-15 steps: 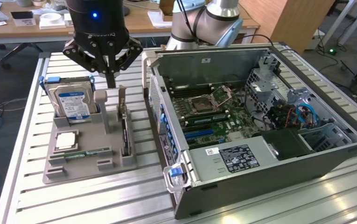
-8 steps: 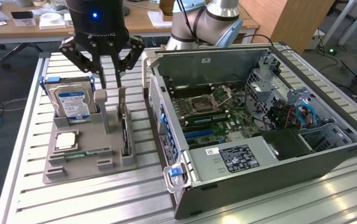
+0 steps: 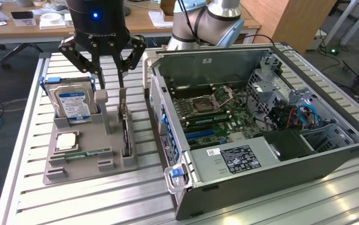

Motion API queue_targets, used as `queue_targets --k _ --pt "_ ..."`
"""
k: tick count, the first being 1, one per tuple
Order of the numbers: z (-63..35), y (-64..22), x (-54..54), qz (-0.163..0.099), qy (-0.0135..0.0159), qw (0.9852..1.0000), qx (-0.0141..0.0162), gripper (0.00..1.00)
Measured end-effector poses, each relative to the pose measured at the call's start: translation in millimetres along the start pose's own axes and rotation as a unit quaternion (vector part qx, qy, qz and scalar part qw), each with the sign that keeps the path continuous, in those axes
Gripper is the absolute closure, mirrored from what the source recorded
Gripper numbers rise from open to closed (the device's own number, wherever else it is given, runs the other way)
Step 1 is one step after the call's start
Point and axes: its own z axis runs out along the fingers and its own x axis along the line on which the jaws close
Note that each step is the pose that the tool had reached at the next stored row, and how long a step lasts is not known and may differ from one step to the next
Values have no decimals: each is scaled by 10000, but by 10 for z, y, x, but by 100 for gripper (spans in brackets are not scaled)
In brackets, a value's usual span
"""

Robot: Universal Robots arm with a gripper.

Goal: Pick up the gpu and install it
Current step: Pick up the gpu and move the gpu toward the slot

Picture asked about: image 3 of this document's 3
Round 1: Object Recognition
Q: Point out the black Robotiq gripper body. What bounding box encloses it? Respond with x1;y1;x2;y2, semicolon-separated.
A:
66;0;132;57

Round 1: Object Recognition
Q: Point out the black graphics card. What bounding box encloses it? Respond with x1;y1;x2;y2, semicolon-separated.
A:
118;87;134;158

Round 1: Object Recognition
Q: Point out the white box with tape roll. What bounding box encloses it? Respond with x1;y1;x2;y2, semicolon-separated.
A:
38;13;67;30

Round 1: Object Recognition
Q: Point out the white paper stack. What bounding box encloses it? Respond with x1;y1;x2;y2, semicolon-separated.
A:
147;10;175;29

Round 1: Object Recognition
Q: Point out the hard disk with blue caddy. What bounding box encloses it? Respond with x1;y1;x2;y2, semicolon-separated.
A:
40;75;100;124

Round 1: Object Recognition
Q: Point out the black office chair base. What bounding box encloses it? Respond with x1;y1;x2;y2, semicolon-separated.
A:
0;43;44;69

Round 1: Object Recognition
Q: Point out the wooden desk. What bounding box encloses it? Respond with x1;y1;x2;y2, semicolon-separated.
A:
0;0;262;45

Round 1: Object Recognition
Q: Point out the brown cardboard box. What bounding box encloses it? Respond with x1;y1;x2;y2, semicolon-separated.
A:
160;0;176;17

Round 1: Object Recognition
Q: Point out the black and white label block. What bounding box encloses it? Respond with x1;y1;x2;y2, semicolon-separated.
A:
11;11;36;27

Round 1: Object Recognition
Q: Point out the grey parts rack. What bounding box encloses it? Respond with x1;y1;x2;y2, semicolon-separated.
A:
43;90;142;186

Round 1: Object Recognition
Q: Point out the CPU socket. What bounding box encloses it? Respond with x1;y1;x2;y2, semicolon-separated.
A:
191;96;220;115

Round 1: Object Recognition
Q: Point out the open socket cover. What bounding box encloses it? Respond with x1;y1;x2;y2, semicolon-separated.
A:
210;85;235;111

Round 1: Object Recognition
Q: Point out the silver CPU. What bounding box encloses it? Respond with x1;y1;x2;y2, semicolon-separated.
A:
55;133;79;150

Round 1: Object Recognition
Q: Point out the blue expansion slot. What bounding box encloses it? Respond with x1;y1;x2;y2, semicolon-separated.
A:
184;130;216;140

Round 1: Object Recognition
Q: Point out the perforated metal drive cage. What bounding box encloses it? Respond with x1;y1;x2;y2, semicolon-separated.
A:
247;67;292;113

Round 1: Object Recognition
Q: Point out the green motherboard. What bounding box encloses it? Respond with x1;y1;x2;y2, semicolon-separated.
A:
166;77;271;150

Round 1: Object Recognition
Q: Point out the grey power supply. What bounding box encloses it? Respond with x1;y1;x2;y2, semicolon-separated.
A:
190;137;282;183

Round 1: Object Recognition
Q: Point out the wooden cabinet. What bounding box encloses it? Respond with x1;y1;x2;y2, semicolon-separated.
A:
238;0;339;54

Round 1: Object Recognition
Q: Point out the black plastic shroud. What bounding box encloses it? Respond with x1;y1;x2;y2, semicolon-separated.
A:
262;130;318;162

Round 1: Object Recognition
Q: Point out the open grey PC case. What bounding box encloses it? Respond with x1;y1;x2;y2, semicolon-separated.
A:
142;42;359;221

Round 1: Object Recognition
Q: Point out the grey metal disk bay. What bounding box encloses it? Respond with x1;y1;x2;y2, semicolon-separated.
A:
299;123;355;153

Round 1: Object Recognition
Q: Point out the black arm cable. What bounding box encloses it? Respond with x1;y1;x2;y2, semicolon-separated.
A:
228;34;296;53

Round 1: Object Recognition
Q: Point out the blue wire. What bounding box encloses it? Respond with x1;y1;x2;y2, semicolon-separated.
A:
298;103;323;129

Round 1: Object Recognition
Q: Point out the white table frame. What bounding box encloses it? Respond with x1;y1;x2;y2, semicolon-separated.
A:
319;0;359;64

